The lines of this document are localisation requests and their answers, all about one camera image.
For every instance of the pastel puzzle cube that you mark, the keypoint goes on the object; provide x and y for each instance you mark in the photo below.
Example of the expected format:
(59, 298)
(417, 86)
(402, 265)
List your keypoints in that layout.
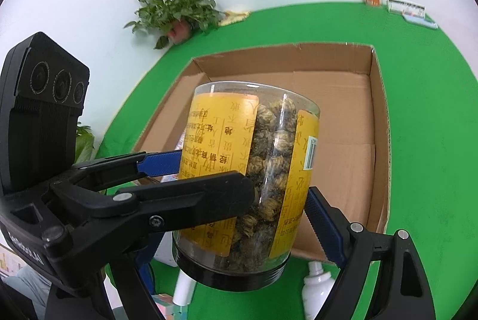
(168, 307)

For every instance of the yellow label jar black lid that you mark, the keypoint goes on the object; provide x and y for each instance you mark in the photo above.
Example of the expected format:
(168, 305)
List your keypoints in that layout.
(224, 141)

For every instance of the light blue remote control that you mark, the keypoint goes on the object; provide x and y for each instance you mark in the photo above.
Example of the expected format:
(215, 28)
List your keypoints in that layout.
(420, 21)

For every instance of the white rectangular device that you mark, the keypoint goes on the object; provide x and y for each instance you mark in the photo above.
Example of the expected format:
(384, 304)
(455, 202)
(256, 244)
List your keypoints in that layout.
(164, 249)

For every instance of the white hair dryer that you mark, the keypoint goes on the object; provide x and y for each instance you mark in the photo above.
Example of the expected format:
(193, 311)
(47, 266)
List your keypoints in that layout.
(317, 294)

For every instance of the small potted green plant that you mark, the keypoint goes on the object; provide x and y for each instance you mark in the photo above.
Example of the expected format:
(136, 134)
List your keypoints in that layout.
(175, 6)

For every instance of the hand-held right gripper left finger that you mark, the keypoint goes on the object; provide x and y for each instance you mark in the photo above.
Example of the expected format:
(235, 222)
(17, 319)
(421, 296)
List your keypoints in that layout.
(127, 290)

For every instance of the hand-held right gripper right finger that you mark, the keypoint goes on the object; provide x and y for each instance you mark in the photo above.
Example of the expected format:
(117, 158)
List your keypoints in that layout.
(328, 230)

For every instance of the yellow cloth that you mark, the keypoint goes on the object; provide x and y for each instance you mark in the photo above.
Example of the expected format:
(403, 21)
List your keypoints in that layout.
(233, 17)

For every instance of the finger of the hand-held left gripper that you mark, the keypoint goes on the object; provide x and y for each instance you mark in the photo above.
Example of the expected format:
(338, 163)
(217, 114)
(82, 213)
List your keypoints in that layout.
(194, 197)
(160, 163)

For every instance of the cardboard box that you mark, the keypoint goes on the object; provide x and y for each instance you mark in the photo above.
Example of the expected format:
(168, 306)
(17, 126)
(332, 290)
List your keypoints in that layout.
(336, 118)

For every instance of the large leafy green plant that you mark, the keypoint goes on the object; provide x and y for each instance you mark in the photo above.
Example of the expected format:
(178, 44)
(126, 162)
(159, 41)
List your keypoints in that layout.
(84, 144)

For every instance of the person's grey clothing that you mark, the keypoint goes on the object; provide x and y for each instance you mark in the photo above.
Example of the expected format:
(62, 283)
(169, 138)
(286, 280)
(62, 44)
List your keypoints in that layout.
(26, 290)

